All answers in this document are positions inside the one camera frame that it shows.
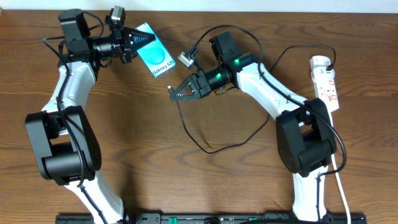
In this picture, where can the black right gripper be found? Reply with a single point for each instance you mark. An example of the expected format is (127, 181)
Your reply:
(199, 85)

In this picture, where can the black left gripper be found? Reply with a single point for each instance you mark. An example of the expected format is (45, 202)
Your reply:
(122, 40)

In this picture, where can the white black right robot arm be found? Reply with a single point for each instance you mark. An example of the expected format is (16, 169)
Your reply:
(306, 139)

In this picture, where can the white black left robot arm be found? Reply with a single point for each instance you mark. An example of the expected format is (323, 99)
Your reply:
(65, 147)

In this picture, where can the white USB charger adapter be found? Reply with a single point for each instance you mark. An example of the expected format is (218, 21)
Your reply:
(321, 74)

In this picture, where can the white power strip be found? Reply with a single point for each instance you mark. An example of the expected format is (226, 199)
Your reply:
(326, 91)

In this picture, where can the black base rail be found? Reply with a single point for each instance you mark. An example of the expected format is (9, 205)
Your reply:
(269, 217)

